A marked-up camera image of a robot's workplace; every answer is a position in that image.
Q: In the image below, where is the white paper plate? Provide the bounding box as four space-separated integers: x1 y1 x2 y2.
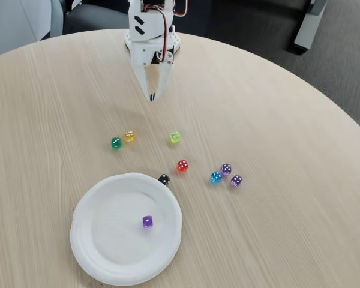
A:
69 172 184 286

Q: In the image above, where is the grey desk leg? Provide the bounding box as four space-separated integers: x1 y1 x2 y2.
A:
293 0 328 50

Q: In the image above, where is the dark grey chair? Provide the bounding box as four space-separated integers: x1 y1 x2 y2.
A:
62 2 130 35

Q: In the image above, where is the blue translucent die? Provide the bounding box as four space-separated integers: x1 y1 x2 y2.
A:
209 170 223 185

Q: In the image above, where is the red black servo cable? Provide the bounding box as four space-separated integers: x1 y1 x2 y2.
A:
143 5 172 63

